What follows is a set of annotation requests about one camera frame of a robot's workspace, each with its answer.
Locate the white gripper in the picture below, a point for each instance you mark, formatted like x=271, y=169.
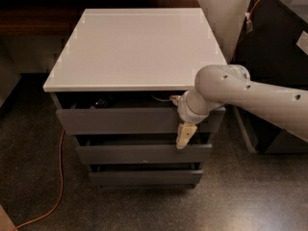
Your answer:
x=185, y=112

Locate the clear plastic water bottle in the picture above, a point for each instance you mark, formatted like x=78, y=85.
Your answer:
x=103, y=101

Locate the grey top drawer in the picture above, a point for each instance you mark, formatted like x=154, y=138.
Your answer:
x=131, y=113

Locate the grey drawer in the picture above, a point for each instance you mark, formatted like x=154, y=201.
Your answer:
x=139, y=149
x=131, y=113
x=146, y=174

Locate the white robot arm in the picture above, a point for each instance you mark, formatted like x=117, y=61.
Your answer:
x=217, y=85

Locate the grey bottom drawer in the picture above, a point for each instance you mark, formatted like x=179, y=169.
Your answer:
x=146, y=174

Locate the grey three-drawer cabinet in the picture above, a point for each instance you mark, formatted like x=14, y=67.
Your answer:
x=138, y=50

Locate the grey middle drawer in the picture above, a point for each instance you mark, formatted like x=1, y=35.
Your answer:
x=139, y=149

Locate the white round bowl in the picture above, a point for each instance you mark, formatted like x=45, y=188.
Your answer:
x=159, y=98

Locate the black side cabinet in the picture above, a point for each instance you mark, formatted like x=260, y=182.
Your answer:
x=271, y=54

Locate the grey panel at left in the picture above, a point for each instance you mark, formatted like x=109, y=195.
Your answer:
x=9, y=75

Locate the dark wooden shelf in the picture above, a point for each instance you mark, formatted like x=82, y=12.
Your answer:
x=59, y=17

